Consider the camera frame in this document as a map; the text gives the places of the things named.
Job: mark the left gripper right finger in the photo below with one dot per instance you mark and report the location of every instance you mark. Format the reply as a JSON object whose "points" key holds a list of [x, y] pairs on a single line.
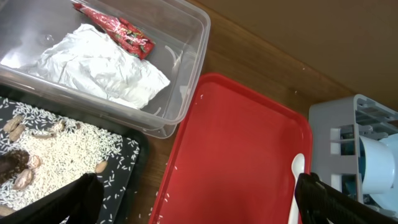
{"points": [[318, 203]]}

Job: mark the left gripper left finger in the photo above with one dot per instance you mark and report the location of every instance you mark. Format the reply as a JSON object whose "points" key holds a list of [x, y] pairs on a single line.
{"points": [[78, 202]]}

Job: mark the white plastic spoon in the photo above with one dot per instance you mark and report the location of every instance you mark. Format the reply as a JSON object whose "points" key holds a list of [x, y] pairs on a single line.
{"points": [[297, 167]]}

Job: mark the light blue bowl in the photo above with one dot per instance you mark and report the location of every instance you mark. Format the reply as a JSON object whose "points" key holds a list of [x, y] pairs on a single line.
{"points": [[369, 147]]}

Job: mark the white napkin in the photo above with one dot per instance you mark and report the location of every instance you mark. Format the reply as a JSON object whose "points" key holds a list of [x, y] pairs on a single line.
{"points": [[90, 61]]}

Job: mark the red ketchup sachet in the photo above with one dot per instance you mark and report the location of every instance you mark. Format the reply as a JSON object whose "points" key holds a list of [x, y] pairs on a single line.
{"points": [[126, 35]]}

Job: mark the light blue plate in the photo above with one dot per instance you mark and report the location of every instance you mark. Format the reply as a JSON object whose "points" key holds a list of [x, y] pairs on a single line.
{"points": [[386, 165]]}

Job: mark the grey dishwasher rack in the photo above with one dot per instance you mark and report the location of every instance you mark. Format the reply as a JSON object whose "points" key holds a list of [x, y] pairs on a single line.
{"points": [[336, 127]]}

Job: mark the food leftovers in tray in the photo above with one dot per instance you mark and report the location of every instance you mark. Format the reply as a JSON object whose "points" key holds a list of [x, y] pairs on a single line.
{"points": [[57, 150]]}

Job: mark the black plastic tray bin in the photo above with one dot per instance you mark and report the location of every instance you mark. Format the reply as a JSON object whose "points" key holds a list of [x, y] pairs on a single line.
{"points": [[121, 176]]}

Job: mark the red serving tray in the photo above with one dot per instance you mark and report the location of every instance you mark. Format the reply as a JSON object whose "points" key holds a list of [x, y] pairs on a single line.
{"points": [[231, 159]]}

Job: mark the clear plastic bin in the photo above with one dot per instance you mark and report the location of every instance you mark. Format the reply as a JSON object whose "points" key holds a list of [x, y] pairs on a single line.
{"points": [[179, 29]]}

